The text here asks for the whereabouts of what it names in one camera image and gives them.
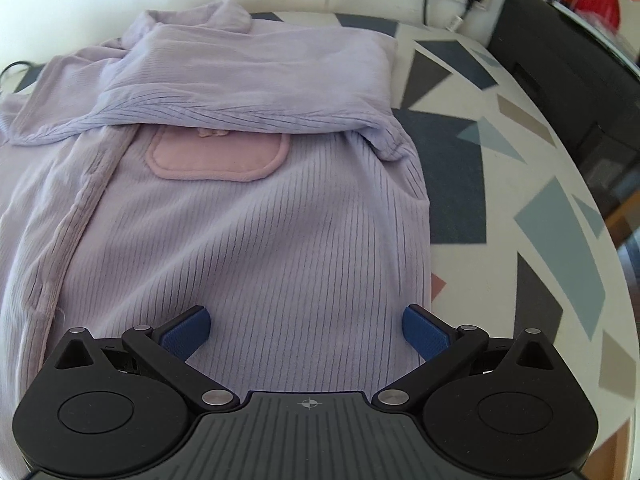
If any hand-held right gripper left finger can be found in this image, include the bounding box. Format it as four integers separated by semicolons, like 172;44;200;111
47;305;241;410

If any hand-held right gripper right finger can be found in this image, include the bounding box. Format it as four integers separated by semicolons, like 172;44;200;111
372;304;551;408

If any lilac pajama top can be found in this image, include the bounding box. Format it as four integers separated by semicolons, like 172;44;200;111
0;0;433;411

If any black cabinet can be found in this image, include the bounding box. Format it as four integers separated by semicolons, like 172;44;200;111
487;0;640;221

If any glossy smartphone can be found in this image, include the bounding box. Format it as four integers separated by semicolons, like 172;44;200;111
547;0;640;68

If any black cable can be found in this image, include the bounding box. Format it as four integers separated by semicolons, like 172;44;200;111
0;60;36;86

